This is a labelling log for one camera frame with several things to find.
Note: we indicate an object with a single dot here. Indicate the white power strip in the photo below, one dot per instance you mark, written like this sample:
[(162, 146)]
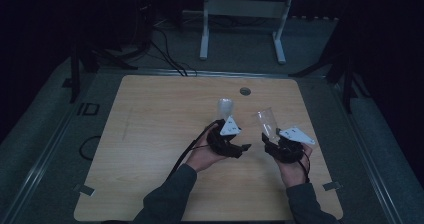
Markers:
[(315, 18)]

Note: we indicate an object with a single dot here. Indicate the single clear plastic cup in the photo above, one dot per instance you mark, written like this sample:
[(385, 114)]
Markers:
[(267, 124)]

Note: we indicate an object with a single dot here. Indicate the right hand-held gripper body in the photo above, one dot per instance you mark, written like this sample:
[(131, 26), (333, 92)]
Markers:
[(288, 149)]

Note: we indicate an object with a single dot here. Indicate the white metal stand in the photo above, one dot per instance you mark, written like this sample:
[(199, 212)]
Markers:
[(243, 9)]

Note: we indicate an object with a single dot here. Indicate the stack of clear plastic cups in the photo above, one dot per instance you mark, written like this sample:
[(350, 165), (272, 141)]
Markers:
[(225, 109)]

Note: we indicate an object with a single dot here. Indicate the person's right hand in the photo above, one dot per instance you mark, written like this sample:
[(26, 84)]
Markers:
[(293, 172)]

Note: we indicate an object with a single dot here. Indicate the dark equipment rack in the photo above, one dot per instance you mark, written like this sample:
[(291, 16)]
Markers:
[(141, 10)]

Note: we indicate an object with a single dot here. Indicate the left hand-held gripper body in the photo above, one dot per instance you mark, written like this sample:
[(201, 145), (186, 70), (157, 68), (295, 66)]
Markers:
[(226, 144)]

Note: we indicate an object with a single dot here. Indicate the grey tape piece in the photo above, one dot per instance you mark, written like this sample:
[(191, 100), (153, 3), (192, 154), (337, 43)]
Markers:
[(332, 185), (85, 190)]

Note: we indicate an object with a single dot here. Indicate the person's left hand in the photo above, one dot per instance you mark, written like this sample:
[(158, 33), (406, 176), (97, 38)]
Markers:
[(203, 155)]

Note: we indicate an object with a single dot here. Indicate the black tripod stand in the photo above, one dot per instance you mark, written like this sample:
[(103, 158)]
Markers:
[(346, 80), (76, 74)]

